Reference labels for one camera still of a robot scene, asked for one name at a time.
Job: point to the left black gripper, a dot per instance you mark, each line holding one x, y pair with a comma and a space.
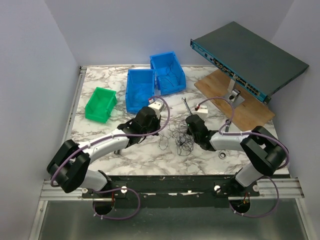
157, 121

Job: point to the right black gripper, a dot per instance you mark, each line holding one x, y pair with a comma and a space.
188, 131

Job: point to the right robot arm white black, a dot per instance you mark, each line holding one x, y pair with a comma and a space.
266, 154

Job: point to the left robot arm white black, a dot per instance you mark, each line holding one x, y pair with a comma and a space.
69, 168

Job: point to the small silver wrench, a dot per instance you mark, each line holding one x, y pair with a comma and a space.
187, 106

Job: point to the blue plastic bin left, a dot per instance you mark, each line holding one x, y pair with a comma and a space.
140, 87

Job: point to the blue plastic bin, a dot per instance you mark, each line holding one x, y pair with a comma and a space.
140, 87
169, 74

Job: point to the large ratchet wrench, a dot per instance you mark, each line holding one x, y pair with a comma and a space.
223, 153

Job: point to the blue plastic bin right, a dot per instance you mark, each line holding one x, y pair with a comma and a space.
169, 74

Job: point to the green plastic bin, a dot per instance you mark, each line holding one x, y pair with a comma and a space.
100, 105

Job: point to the wooden board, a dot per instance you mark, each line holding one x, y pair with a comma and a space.
248, 114

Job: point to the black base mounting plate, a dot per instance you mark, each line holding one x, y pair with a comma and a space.
172, 191

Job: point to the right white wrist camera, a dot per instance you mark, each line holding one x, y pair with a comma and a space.
201, 110

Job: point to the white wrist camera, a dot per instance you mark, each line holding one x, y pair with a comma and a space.
201, 110
157, 106

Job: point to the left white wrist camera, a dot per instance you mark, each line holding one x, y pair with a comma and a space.
157, 106

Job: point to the black T-handle tool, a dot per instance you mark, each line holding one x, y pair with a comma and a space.
117, 152

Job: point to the metal switch stand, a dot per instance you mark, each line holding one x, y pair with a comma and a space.
233, 96

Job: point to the dark network switch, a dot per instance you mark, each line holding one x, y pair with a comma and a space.
253, 62

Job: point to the aluminium frame rail left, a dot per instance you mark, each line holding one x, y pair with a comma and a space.
74, 105

